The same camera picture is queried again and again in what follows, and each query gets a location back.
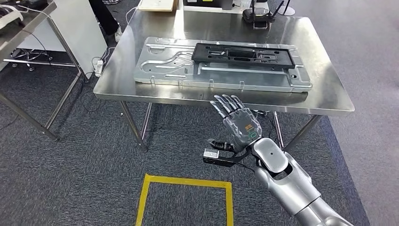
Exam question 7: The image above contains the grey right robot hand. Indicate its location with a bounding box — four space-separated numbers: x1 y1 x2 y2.
207 94 263 153

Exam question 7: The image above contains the black plastic panel part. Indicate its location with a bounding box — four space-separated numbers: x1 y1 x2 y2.
191 42 296 70

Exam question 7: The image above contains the stainless steel workbench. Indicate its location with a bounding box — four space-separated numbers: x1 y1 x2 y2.
92 8 356 154

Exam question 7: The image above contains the stamped sheet metal plate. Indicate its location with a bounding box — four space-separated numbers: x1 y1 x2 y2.
133 36 313 94

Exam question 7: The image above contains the yellow floor tape square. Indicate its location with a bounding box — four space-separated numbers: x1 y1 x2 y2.
135 173 234 226

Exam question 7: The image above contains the black router with antennas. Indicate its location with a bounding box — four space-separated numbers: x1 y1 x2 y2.
242 0 285 31

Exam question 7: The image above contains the grey round stand base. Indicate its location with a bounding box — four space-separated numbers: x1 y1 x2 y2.
277 0 296 17

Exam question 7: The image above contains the black electronic device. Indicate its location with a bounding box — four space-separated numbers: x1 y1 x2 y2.
183 0 235 11

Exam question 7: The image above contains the beige cardboard box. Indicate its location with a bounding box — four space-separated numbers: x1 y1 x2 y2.
137 0 179 12

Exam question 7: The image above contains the white power strip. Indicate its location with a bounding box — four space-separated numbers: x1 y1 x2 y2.
93 59 104 78

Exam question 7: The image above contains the white cabinet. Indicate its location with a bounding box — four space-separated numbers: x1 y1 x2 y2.
17 0 108 79

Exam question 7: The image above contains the office chair star base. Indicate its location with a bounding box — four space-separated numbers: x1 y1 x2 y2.
10 48 54 72

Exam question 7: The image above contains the grey metal side table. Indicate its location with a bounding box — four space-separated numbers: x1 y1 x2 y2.
0 0 85 142

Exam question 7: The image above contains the black desktop device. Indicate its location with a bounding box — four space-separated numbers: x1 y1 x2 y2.
18 0 49 10

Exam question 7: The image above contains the white desktop device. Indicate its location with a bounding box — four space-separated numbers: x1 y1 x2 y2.
0 4 24 31

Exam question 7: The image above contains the black camera cable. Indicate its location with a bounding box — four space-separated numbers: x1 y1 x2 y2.
232 161 258 174

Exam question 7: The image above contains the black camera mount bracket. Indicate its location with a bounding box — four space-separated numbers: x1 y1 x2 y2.
202 149 252 169

